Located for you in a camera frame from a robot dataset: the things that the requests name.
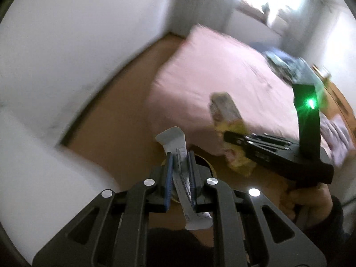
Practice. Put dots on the bed with pink sheet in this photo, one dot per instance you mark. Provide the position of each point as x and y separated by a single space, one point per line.
222 66

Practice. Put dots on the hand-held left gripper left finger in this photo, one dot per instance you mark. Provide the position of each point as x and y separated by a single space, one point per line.
167 180

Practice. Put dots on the yellow snack packet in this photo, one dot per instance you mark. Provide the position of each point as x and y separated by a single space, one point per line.
225 111

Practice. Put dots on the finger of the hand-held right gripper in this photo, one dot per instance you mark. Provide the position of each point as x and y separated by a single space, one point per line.
272 136
239 140

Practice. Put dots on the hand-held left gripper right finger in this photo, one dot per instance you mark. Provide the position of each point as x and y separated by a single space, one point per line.
192 180

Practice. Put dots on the wooden headboard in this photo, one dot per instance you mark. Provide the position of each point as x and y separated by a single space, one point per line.
339 94

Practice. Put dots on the lilac cloth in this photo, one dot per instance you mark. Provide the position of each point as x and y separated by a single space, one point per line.
338 139

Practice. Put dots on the person's right forearm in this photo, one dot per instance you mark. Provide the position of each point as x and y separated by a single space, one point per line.
333 219

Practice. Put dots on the white low cabinet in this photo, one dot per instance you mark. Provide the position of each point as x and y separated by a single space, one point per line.
250 25

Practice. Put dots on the person's right hand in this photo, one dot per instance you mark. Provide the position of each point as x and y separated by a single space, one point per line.
308 200

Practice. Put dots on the white printed sachet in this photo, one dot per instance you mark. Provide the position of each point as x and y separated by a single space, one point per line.
182 189

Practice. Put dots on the blue cloth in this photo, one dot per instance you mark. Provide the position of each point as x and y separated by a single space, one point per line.
279 59

